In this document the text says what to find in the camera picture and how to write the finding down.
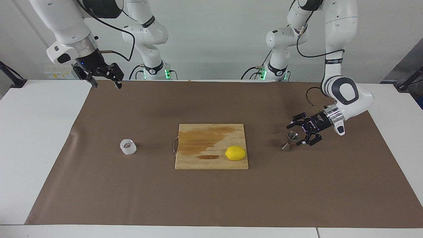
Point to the brown paper table mat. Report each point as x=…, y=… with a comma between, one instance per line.
x=211, y=198

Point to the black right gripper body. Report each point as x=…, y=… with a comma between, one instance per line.
x=94, y=64

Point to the white wall socket box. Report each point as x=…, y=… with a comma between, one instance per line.
x=54, y=75

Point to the yellow lemon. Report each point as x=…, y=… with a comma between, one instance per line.
x=235, y=153

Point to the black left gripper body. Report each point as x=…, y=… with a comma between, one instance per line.
x=317, y=124

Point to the wooden cutting board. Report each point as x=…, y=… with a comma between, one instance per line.
x=211, y=138

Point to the clear textured glass cup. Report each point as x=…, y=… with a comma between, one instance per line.
x=128, y=147

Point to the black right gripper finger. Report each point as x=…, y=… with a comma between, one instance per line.
x=117, y=74
x=82, y=72

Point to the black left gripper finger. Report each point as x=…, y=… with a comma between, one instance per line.
x=312, y=139
x=297, y=120

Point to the steel double jigger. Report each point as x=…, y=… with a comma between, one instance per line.
x=287, y=146

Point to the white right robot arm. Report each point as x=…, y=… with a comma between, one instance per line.
x=66, y=23

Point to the black clamp stand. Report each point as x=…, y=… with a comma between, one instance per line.
x=18, y=82
x=403, y=86

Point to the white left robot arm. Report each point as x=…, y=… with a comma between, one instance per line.
x=340, y=33

